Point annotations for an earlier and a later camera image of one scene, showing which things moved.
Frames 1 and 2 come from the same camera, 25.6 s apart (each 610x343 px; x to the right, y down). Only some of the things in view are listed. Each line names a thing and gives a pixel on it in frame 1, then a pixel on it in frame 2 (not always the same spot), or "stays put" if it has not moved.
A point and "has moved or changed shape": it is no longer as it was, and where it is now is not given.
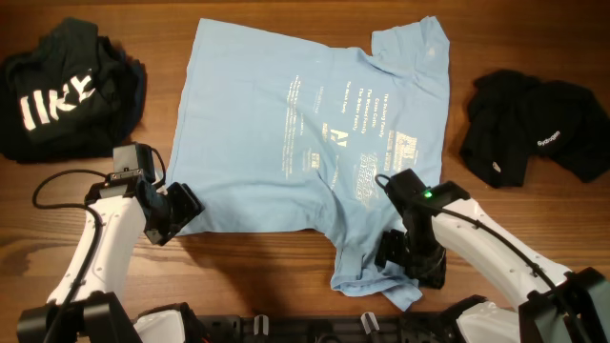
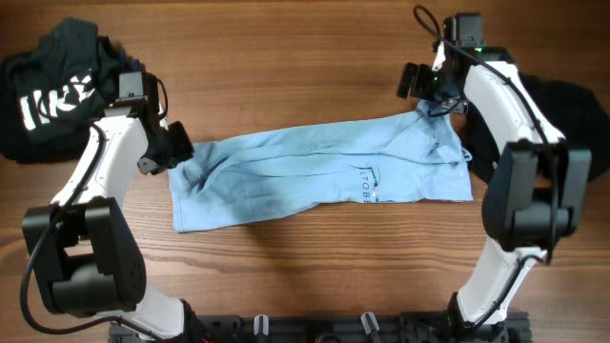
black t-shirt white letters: [71, 94] stays put
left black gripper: [190, 205] → [184, 151]
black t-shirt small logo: [514, 117] stays put
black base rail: [385, 328] stays put
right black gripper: [397, 250] → [412, 81]
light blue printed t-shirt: [274, 135] has moved or changed shape
